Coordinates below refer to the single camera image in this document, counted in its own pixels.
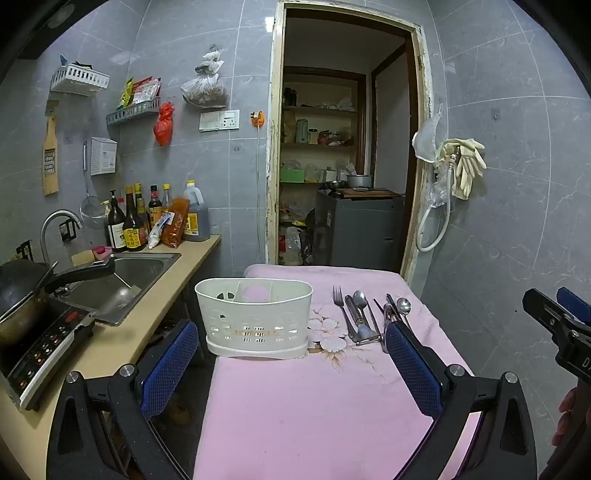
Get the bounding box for white wall holder box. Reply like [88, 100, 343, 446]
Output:
[90, 137, 116, 176]

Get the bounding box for silver metal fork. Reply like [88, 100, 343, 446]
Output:
[332, 285, 357, 340]

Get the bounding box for dark bottle red label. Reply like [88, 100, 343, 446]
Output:
[148, 185, 162, 228]

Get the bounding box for white power cable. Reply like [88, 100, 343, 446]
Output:
[255, 124, 264, 266]

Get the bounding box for white seasoning packet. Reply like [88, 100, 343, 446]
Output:
[148, 215, 174, 250]

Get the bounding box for wooden cutting board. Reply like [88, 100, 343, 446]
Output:
[339, 188, 400, 199]

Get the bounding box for black range hood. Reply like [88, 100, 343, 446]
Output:
[21, 0, 93, 60]

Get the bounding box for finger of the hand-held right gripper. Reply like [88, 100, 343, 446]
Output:
[523, 288, 580, 344]
[556, 287, 591, 324]

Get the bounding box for wooden grater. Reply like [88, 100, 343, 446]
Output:
[42, 115, 60, 197]

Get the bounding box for stainless steel sink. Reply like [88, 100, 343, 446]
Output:
[51, 251, 182, 326]

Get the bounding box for clear hanging plastic bag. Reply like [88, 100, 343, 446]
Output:
[412, 104, 446, 162]

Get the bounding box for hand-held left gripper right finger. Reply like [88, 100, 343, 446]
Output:
[384, 320, 539, 480]

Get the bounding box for grey cabinet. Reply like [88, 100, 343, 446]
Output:
[315, 189, 406, 273]

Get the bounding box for worn door frame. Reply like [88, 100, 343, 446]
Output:
[265, 0, 435, 287]

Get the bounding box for person's right hand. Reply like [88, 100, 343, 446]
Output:
[558, 387, 591, 446]

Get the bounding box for curved metal faucet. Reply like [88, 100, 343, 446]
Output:
[40, 210, 84, 266]

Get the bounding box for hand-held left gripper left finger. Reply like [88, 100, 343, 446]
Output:
[46, 318, 199, 480]

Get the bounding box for large dark oil jug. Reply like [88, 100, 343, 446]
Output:
[182, 180, 211, 242]

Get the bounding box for clear bag of dried goods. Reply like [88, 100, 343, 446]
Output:
[180, 45, 229, 108]

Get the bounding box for white wall basket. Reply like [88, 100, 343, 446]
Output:
[50, 65, 110, 97]

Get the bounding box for red spice packet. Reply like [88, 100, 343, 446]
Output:
[161, 198, 191, 249]

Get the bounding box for soy sauce bottle yellow label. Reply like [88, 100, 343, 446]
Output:
[122, 186, 146, 252]

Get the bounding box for cream rubber gloves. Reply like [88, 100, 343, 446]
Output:
[436, 137, 486, 200]

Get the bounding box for stack of seasoning packets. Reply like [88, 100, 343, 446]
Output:
[117, 76, 162, 110]

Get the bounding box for bags on floor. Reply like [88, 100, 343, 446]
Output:
[279, 222, 317, 267]

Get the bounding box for red plastic bag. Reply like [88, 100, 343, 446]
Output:
[154, 102, 175, 147]

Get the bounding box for black wok with handle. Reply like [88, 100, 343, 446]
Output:
[0, 256, 116, 347]

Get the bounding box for wooden shelf unit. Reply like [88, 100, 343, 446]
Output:
[279, 67, 370, 185]

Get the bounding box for dark bottle with pump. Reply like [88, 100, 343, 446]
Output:
[107, 190, 127, 252]

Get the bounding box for beige kitchen counter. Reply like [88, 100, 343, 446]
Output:
[0, 234, 222, 480]

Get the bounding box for metal mesh strainer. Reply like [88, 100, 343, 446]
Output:
[81, 141, 105, 223]

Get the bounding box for pink floral cloth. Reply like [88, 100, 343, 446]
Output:
[194, 264, 483, 480]

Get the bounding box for tall dark sauce bottle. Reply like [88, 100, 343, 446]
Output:
[134, 183, 149, 232]

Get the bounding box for white plastic utensil basket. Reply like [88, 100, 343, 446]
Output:
[195, 278, 313, 360]

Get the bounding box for wall switch socket panel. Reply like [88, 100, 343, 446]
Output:
[199, 110, 241, 132]

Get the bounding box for black induction cooker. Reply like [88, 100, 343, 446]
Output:
[0, 295, 99, 411]

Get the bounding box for grey wall shelf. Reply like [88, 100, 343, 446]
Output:
[106, 98, 161, 126]

